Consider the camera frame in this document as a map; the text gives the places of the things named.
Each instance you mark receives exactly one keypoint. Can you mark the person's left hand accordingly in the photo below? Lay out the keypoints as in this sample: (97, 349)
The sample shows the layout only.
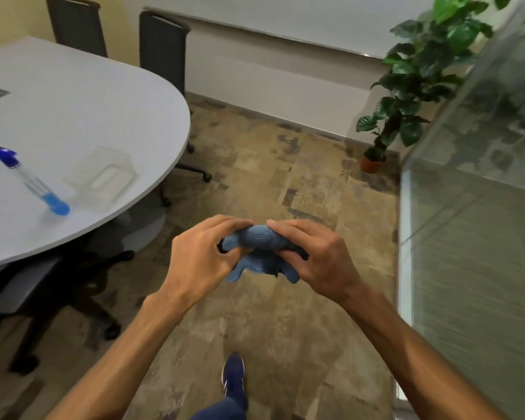
(192, 258)

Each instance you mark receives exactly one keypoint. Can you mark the person's right hand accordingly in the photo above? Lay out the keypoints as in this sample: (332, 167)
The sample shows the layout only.
(321, 262)

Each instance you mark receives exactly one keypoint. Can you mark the person's right thumb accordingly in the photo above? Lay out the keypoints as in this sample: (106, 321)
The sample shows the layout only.
(291, 255)

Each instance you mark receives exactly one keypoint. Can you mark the person's left thumb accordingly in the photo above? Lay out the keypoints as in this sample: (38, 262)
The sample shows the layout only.
(230, 257)

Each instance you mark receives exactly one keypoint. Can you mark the blue microfibre cloth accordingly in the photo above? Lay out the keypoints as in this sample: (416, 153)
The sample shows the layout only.
(258, 240)

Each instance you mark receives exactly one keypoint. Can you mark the person's left forearm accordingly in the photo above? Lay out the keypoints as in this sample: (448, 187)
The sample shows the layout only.
(127, 358)

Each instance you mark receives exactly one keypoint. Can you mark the person's right forearm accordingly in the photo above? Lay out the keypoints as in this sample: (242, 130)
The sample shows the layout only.
(415, 363)

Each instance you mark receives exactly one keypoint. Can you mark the grey table base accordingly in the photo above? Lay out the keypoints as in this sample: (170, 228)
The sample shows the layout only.
(135, 227)

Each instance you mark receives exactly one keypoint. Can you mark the person's blue sneaker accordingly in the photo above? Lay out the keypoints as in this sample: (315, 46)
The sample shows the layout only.
(235, 378)

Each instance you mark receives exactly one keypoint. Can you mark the terracotta plant pot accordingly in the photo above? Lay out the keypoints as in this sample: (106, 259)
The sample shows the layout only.
(372, 164)

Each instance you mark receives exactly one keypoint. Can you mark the clear acrylic holder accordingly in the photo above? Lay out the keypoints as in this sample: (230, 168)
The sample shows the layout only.
(100, 174)

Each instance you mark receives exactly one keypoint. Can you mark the person's blue trouser leg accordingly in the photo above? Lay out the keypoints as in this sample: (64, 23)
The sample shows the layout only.
(221, 411)

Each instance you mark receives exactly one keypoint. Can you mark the frosted glass partition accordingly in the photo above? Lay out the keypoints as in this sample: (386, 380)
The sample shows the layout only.
(477, 214)

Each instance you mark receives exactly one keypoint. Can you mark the black grey swivel chair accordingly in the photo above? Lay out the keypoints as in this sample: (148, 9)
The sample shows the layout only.
(35, 293)

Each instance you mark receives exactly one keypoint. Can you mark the clear spray bottle blue trigger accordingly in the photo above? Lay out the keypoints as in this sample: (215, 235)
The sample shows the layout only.
(35, 185)

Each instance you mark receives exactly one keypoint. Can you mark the black mesh office chair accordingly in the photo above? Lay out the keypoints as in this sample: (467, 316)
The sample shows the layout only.
(76, 24)
(162, 52)

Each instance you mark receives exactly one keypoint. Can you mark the green leafy plant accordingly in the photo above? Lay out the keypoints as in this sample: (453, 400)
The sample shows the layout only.
(420, 69)

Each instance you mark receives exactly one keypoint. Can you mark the white wall board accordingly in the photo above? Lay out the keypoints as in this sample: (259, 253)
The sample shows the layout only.
(297, 17)

